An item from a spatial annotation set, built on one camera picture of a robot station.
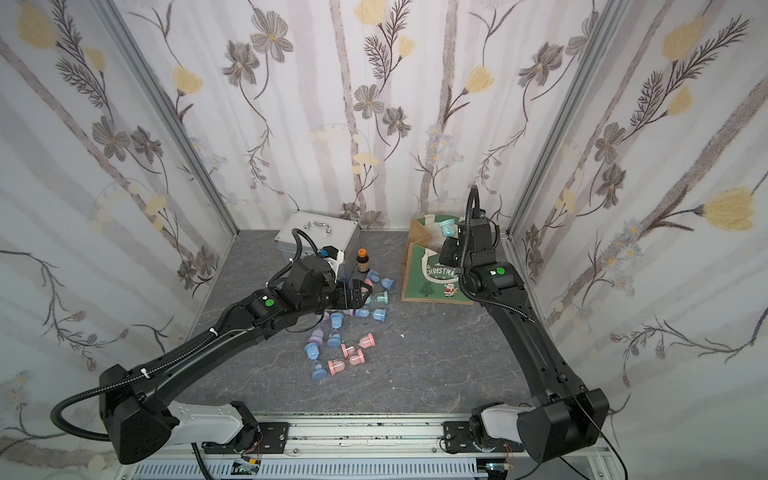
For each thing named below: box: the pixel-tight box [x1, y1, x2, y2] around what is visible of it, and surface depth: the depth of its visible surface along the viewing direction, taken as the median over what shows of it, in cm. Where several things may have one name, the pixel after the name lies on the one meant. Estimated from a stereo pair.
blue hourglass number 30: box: [304, 342, 320, 361], surface depth 88 cm
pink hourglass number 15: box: [328, 358, 346, 376], surface depth 85 cm
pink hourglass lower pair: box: [341, 343, 365, 366], surface depth 88 cm
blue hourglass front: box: [312, 363, 327, 381], surface depth 84 cm
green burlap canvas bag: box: [402, 215, 474, 305], surface depth 97 cm
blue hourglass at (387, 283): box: [367, 269, 396, 292], surface depth 105 cm
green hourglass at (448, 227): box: [438, 218, 455, 237], surface depth 76 cm
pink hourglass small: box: [358, 332, 376, 348], surface depth 90 cm
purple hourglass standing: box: [309, 329, 324, 345], surface depth 90 cm
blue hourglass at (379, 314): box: [355, 308, 387, 322], surface depth 97 cm
